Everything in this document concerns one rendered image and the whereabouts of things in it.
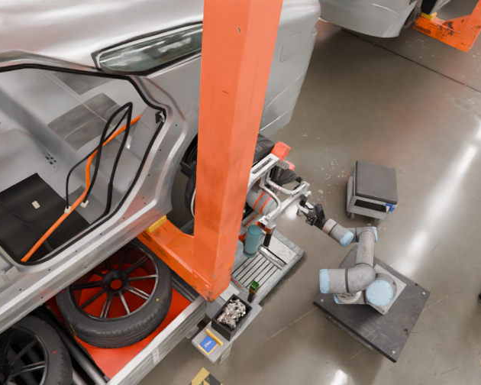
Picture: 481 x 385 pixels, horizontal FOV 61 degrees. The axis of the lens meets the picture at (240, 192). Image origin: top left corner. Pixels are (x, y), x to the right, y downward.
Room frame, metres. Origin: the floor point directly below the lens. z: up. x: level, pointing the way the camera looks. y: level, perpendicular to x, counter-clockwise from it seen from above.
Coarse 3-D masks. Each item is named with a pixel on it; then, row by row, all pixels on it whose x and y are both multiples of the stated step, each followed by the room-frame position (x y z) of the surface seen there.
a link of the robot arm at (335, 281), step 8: (320, 272) 1.06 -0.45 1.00; (328, 272) 1.05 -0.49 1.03; (336, 272) 1.05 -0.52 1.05; (344, 272) 1.05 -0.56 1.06; (320, 280) 1.02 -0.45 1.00; (328, 280) 1.01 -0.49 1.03; (336, 280) 1.01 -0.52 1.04; (344, 280) 1.00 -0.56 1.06; (320, 288) 0.99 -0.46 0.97; (328, 288) 0.98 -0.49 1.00; (336, 288) 0.98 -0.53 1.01; (344, 288) 0.98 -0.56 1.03; (336, 296) 1.22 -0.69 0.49; (344, 296) 1.10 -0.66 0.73; (352, 296) 1.17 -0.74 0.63; (360, 296) 1.22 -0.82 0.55
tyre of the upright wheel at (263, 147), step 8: (256, 144) 1.70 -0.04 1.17; (264, 144) 1.72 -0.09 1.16; (272, 144) 1.77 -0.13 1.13; (256, 152) 1.64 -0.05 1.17; (264, 152) 1.70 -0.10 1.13; (256, 160) 1.64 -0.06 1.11; (192, 176) 1.51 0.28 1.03; (272, 176) 1.84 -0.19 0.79; (192, 184) 1.49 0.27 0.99; (192, 192) 1.46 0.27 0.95; (192, 208) 1.44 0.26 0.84
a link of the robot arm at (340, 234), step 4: (336, 224) 1.49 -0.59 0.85; (332, 228) 1.46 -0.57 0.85; (336, 228) 1.46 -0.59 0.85; (340, 228) 1.46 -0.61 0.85; (344, 228) 1.47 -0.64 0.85; (332, 232) 1.44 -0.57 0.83; (336, 232) 1.44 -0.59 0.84; (340, 232) 1.44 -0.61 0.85; (344, 232) 1.44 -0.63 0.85; (348, 232) 1.45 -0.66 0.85; (332, 236) 1.43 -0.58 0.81; (336, 236) 1.43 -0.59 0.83; (340, 236) 1.42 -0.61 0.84; (344, 236) 1.42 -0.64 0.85; (348, 236) 1.42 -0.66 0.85; (352, 236) 1.43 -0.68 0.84; (336, 240) 1.42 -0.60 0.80; (340, 240) 1.41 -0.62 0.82; (344, 240) 1.40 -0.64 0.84; (348, 240) 1.41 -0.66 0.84; (344, 244) 1.39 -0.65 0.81
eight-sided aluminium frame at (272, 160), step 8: (264, 160) 1.64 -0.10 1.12; (272, 160) 1.65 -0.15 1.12; (280, 160) 1.70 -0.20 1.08; (256, 168) 1.57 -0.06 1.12; (264, 168) 1.58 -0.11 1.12; (280, 168) 1.82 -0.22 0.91; (256, 176) 1.51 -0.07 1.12; (248, 184) 1.47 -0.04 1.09; (248, 216) 1.62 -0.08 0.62; (240, 224) 1.55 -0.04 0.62; (248, 224) 1.56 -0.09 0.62; (240, 232) 1.47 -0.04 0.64
